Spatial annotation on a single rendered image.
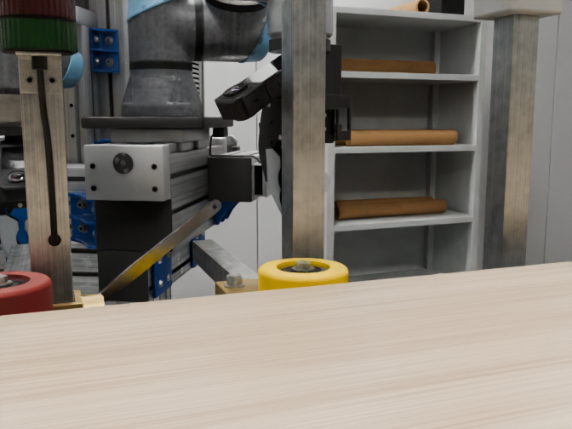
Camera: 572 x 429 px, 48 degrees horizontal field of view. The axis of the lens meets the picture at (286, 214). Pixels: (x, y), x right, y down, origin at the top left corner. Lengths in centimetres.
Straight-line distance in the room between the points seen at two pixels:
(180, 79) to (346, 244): 260
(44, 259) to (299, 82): 29
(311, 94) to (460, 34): 312
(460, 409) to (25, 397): 21
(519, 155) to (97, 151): 65
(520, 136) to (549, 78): 368
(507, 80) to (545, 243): 382
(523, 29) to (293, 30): 27
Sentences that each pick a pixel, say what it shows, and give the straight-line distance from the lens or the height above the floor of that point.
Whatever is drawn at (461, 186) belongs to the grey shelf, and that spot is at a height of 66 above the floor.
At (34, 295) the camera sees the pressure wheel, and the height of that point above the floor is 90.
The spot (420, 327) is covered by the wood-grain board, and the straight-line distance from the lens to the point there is 44.
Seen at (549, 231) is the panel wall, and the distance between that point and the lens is 458.
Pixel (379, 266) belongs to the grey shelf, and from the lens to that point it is 383.
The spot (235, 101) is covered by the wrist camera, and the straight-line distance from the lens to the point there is 67.
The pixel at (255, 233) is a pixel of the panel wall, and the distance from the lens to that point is 348.
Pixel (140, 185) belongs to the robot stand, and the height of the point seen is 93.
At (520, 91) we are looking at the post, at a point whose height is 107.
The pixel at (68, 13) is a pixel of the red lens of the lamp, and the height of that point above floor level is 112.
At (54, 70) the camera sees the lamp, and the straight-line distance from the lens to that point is 60.
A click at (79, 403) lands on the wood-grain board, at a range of 34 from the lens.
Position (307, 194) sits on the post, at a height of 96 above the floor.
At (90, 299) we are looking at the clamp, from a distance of 64.
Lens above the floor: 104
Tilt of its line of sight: 9 degrees down
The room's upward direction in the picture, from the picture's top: straight up
